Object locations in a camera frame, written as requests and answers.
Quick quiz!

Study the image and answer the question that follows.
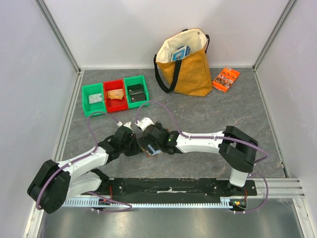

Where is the right green plastic bin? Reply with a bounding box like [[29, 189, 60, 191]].
[[123, 75, 149, 109]]

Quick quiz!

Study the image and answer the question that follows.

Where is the brown leather card holder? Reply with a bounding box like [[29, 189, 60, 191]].
[[142, 144, 162, 158]]

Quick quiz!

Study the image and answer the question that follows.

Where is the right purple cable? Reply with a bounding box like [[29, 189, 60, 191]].
[[135, 101, 270, 214]]

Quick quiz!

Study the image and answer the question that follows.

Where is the front aluminium rail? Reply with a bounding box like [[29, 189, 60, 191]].
[[34, 177, 307, 198]]

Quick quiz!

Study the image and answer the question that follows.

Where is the grey slotted cable duct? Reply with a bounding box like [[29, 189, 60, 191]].
[[62, 196, 233, 209]]

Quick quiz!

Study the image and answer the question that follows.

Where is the blue box in bag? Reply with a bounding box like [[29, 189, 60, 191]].
[[170, 45, 191, 61]]

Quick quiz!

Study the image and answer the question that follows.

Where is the right aluminium frame post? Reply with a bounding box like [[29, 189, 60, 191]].
[[252, 0, 298, 72]]

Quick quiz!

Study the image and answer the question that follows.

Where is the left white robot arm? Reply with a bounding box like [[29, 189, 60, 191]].
[[27, 122, 142, 214]]

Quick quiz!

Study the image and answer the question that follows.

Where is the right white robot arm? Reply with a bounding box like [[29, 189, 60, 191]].
[[136, 118, 258, 195]]

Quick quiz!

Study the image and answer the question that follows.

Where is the aluminium frame post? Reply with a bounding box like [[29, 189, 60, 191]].
[[35, 0, 81, 74], [252, 0, 298, 72]]

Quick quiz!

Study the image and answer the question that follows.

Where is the orange snack packet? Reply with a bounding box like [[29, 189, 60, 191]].
[[212, 66, 240, 93]]

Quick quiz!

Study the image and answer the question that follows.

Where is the red plastic bin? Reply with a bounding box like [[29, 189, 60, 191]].
[[103, 79, 128, 113]]

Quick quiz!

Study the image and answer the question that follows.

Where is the green plastic bin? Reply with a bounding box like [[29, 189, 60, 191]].
[[123, 75, 149, 109], [82, 83, 106, 117]]

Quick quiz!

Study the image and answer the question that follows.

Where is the left green plastic bin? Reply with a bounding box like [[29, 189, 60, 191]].
[[82, 83, 106, 117]]

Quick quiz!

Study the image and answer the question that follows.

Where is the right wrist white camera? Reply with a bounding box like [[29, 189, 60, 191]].
[[135, 117, 154, 131]]

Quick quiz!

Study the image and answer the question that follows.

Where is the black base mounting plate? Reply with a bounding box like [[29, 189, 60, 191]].
[[94, 178, 257, 204]]

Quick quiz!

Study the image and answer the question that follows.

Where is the left aluminium frame post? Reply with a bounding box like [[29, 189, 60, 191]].
[[35, 0, 81, 74]]

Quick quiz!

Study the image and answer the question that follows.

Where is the mustard tote bag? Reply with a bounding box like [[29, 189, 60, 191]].
[[154, 28, 212, 97]]

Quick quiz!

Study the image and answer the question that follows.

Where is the black card stack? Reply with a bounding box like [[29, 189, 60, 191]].
[[127, 84, 146, 103]]

